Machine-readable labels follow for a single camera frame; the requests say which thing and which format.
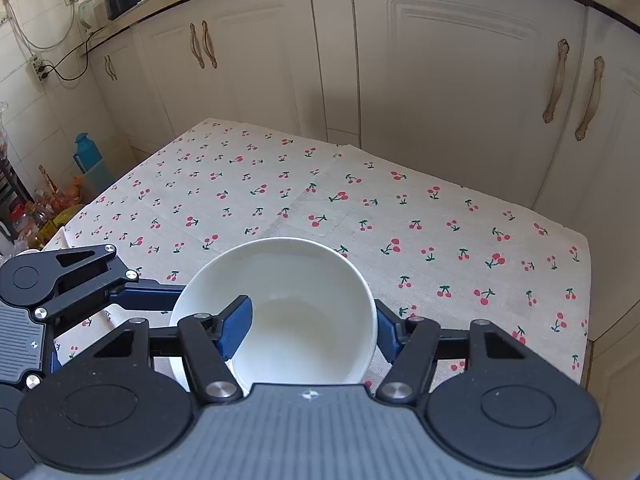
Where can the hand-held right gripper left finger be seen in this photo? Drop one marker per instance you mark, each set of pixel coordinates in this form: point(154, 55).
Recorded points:
point(237, 327)

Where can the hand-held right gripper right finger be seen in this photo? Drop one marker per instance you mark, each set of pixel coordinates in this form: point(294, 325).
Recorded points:
point(386, 332)

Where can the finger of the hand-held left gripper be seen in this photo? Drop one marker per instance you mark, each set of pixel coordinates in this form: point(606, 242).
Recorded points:
point(150, 295)

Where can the white bowl pink floral print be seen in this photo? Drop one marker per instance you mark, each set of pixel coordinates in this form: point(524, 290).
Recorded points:
point(300, 310)

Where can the cherry print tablecloth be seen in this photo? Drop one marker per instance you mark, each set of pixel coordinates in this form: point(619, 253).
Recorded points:
point(350, 220)

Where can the pile of food bags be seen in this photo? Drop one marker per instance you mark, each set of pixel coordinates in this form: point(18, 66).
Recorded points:
point(50, 210)

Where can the black rack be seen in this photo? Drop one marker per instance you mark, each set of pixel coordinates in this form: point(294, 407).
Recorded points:
point(7, 195)

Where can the blue thermos bottle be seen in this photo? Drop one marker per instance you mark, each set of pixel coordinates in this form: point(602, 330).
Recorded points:
point(90, 155)

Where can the white power strip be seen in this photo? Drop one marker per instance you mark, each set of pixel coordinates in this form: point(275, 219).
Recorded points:
point(39, 69)

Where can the cream kitchen cabinet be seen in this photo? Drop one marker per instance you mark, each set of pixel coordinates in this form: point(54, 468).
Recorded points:
point(450, 85)

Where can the pale green jug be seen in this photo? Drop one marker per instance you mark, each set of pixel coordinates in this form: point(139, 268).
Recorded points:
point(86, 15)

